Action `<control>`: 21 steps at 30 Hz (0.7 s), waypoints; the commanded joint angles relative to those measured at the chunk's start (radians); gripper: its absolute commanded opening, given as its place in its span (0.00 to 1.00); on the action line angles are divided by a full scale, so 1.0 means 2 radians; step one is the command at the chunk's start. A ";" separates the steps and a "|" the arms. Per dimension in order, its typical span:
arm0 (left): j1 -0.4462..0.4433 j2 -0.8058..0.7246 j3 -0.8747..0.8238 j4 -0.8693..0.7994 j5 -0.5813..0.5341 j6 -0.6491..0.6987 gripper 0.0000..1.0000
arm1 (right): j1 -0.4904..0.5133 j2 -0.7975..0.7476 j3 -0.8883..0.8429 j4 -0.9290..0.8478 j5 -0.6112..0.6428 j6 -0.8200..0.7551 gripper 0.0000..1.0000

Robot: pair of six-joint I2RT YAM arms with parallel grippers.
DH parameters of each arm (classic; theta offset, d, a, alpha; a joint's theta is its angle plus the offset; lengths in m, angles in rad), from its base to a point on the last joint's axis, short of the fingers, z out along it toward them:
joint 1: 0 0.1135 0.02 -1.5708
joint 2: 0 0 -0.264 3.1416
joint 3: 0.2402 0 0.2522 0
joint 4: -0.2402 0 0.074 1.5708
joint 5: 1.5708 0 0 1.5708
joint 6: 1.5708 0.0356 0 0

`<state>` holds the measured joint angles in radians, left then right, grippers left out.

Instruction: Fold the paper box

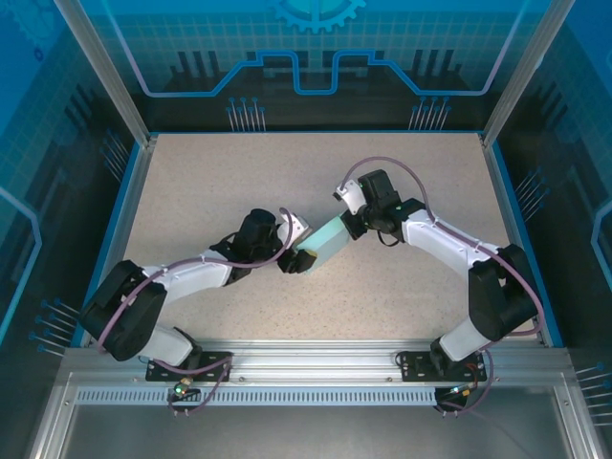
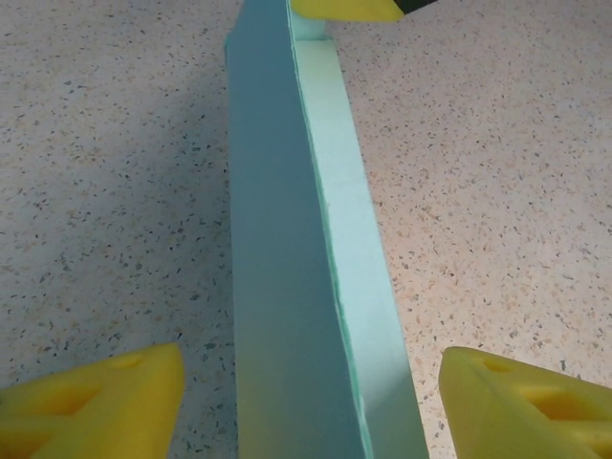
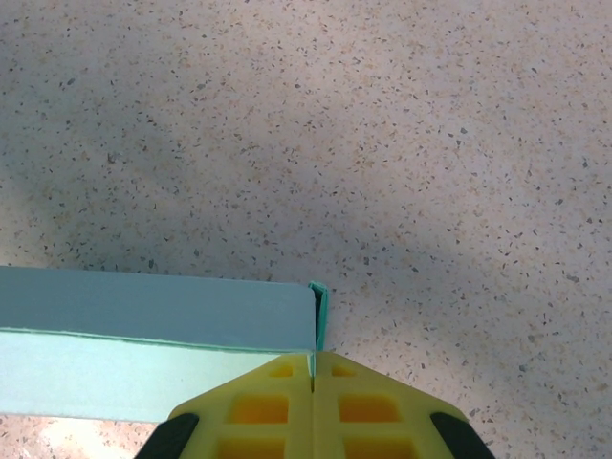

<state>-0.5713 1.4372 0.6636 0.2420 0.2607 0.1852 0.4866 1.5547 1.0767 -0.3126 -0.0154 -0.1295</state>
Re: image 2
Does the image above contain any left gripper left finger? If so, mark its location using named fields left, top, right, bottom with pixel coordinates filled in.
left=0, top=342, right=186, bottom=459

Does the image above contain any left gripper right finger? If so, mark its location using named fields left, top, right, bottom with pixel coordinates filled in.
left=438, top=346, right=612, bottom=459

